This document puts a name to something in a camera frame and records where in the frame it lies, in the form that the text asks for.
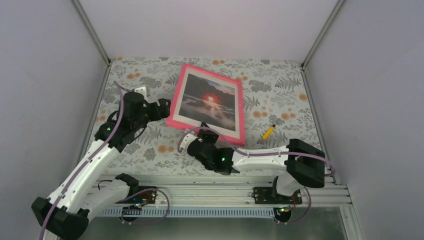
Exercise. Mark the sunset photo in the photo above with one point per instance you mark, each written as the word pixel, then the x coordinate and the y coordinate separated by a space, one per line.
pixel 210 101

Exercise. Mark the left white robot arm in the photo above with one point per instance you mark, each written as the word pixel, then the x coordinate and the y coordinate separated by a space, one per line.
pixel 67 211

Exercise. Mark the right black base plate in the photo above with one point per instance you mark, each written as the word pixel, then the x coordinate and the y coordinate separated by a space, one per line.
pixel 269 196

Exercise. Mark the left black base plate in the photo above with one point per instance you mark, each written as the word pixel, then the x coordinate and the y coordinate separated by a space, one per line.
pixel 147 197

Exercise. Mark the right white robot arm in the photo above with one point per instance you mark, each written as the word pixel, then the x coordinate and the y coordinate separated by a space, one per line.
pixel 299 163

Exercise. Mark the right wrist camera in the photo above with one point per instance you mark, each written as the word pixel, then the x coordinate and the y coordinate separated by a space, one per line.
pixel 186 141

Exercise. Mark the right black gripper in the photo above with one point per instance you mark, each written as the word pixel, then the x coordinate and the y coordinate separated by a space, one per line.
pixel 212 135

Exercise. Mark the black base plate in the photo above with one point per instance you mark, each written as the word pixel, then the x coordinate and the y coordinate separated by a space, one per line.
pixel 269 196
pixel 147 197

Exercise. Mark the pink picture frame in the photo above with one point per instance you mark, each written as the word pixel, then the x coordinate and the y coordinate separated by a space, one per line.
pixel 237 137

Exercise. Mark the yellow screwdriver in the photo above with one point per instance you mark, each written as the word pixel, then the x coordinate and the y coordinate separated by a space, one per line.
pixel 267 134

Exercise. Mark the aluminium mounting rail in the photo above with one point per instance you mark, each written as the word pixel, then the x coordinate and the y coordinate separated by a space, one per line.
pixel 236 191

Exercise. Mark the grey slotted cable duct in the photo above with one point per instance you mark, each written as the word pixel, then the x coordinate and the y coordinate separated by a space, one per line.
pixel 203 212

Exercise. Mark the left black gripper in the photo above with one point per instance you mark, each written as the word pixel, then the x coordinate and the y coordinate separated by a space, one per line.
pixel 165 112

